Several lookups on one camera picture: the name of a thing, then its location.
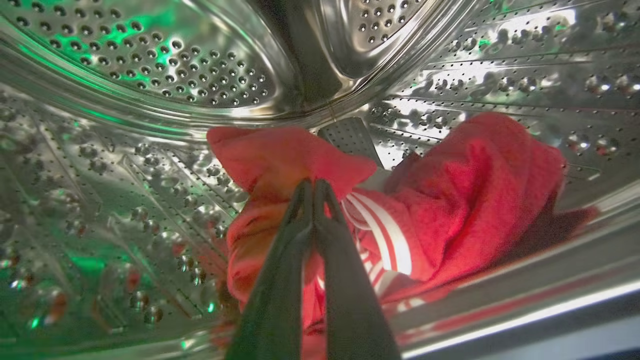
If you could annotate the stainless steel washing machine drum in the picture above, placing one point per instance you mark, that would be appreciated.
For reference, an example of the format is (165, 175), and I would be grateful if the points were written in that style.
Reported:
(150, 150)

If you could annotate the red garment with white stripes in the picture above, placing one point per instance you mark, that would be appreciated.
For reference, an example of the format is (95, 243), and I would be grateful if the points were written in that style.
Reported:
(450, 200)

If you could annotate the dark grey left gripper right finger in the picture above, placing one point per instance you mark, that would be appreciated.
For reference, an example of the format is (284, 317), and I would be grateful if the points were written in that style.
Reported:
(350, 305)

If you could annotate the grey perforated drum paddle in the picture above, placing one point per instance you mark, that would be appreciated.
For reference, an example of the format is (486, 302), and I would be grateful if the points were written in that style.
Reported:
(351, 137)

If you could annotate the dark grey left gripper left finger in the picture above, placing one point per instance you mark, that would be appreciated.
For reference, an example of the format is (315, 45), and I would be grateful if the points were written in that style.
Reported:
(274, 300)

